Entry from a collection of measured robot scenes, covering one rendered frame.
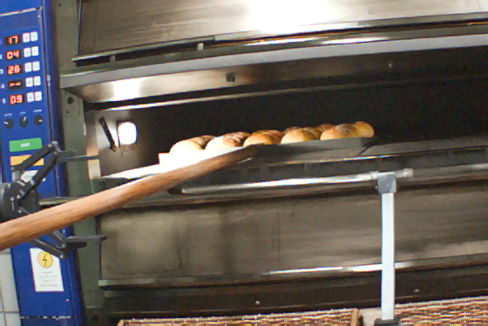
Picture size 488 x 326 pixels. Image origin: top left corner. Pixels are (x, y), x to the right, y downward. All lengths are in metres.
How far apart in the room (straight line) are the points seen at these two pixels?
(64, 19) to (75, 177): 0.38
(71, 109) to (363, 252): 0.75
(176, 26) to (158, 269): 0.55
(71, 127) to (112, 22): 0.27
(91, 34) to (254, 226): 0.58
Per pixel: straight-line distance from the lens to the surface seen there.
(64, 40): 2.21
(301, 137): 2.51
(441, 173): 1.66
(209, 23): 2.08
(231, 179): 2.08
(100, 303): 2.23
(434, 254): 2.04
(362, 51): 1.88
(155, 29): 2.12
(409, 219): 2.05
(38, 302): 2.26
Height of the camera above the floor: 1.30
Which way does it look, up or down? 3 degrees down
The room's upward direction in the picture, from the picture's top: 6 degrees counter-clockwise
